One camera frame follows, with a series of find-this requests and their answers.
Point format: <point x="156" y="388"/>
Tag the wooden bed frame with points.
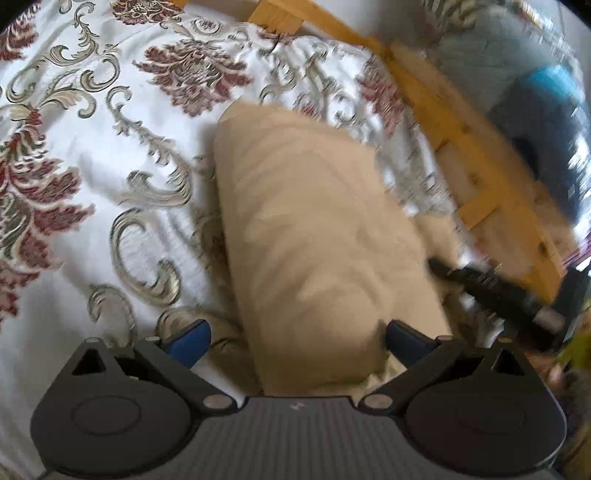
<point x="461" y="134"/>

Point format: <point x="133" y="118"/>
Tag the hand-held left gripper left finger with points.
<point x="191" y="340"/>

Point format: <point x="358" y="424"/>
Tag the beige pillow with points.
<point x="314" y="240"/>

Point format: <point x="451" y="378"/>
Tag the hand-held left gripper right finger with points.
<point x="406" y="342"/>

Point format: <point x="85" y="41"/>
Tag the white floral bedspread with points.
<point x="115" y="152"/>

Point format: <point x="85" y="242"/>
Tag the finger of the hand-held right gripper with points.
<point x="494" y="290"/>

